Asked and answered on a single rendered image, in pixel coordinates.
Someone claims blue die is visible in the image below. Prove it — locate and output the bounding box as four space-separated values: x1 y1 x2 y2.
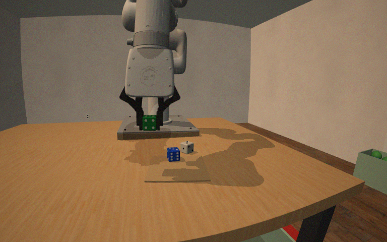
167 147 180 162

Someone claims tan flat mat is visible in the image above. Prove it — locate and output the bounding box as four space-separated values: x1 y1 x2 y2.
144 155 211 183

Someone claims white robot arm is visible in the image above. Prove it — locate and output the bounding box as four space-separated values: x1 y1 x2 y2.
122 0 187 115

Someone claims green die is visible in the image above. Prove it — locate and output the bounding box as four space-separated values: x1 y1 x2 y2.
143 115 157 131

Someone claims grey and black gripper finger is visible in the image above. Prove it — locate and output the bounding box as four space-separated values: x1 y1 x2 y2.
157 86 180 131
119 87 144 131

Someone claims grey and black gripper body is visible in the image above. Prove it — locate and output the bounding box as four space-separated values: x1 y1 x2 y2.
125 45 174 97

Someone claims white die with black pips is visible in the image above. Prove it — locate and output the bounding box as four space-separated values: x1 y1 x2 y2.
180 141 194 154

